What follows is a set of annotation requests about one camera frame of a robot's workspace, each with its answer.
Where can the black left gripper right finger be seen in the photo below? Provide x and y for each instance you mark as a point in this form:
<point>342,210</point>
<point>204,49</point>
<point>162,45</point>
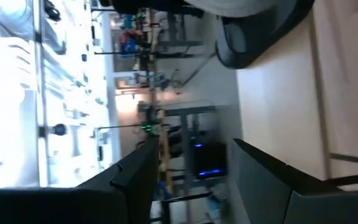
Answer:
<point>275,193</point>

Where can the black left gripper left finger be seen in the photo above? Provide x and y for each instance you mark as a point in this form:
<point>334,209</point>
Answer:
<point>129,186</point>

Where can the grey rubber slide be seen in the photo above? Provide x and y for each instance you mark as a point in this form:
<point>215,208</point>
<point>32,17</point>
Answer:
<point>235,7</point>

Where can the black rubber slide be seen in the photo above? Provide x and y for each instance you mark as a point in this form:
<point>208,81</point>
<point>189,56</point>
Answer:
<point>250,40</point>

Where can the black computer with blue lights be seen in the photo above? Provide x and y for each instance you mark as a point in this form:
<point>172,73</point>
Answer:
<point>210,158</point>

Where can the black ceiling spotlight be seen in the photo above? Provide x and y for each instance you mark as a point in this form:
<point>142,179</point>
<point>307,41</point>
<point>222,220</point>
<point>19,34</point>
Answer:
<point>53,11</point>
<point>60,129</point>

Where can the grey desk frame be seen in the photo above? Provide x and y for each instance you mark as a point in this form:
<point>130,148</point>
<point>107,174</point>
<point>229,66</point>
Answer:
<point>186,130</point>

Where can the wooden shelf with black frame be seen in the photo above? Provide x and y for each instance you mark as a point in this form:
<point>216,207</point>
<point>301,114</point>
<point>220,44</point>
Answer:
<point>275,109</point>

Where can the silver ventilation duct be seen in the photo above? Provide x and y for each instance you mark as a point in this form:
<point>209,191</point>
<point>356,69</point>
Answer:
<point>5,18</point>

